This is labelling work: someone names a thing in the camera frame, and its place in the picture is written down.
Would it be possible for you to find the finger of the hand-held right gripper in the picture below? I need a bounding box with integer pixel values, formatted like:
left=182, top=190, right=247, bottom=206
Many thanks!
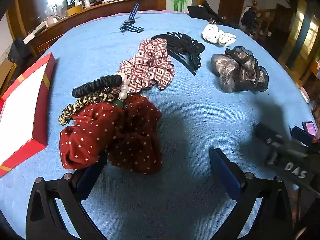
left=291, top=126, right=313, bottom=147

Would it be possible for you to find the blue tablecloth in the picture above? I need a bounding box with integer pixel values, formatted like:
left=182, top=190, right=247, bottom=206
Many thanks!
left=0, top=10, right=315, bottom=240

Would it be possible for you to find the red plaid scrunchie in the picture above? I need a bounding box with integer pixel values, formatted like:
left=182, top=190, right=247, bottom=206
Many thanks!
left=117, top=39, right=174, bottom=94

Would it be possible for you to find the black satin scrunchie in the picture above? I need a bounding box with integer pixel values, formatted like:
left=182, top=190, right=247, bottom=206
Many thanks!
left=72, top=74, right=123, bottom=98

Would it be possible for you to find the white pearl bracelet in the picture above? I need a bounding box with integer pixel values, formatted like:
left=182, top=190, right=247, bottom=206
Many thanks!
left=119, top=74, right=130, bottom=100

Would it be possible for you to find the blue plastic tool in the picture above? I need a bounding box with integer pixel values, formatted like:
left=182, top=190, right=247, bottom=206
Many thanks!
left=119, top=2, right=145, bottom=33

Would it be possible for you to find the red polka dot scrunchie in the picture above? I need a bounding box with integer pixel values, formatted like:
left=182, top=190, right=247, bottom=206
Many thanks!
left=59, top=96, right=163, bottom=175

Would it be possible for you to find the white dotted scrunchie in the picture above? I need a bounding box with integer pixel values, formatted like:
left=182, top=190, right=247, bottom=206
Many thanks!
left=202, top=24, right=237, bottom=47

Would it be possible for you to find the brown black organza scrunchie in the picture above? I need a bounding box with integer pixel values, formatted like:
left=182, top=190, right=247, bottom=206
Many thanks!
left=211, top=46, right=269, bottom=93

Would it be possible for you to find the black hair claw clip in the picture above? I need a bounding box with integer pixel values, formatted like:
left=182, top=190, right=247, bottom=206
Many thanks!
left=151, top=31, right=205, bottom=75

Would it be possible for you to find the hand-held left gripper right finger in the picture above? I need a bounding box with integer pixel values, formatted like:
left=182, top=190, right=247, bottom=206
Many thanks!
left=209, top=148, right=294, bottom=240

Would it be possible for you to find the white flat box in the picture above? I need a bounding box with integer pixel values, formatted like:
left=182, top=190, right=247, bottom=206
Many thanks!
left=24, top=32, right=38, bottom=43

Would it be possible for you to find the red gift box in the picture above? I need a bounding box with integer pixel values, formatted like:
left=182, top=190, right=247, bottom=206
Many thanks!
left=0, top=52, right=57, bottom=178

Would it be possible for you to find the pink screen phone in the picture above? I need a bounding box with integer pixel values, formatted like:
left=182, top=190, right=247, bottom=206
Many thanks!
left=302, top=121, right=317, bottom=137

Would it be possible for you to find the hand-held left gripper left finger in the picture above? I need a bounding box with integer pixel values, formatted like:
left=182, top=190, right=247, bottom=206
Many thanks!
left=26, top=150, right=109, bottom=240

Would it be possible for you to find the black bag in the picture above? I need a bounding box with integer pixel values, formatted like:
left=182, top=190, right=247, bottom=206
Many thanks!
left=187, top=1, right=248, bottom=30

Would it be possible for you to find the leopard print scrunchie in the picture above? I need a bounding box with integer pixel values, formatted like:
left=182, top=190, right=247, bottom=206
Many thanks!
left=58, top=92, right=114, bottom=126

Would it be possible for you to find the cardboard box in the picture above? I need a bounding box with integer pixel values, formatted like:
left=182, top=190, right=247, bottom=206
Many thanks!
left=0, top=59, right=16, bottom=90

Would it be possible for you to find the yellow box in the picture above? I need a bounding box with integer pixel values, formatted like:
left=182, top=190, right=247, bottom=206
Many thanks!
left=66, top=5, right=83, bottom=17

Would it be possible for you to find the dark backpack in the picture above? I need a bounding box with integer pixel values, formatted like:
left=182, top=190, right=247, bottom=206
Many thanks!
left=241, top=1, right=260, bottom=28

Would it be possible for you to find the wooden counter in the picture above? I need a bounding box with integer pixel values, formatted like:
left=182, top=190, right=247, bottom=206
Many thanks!
left=7, top=0, right=158, bottom=55

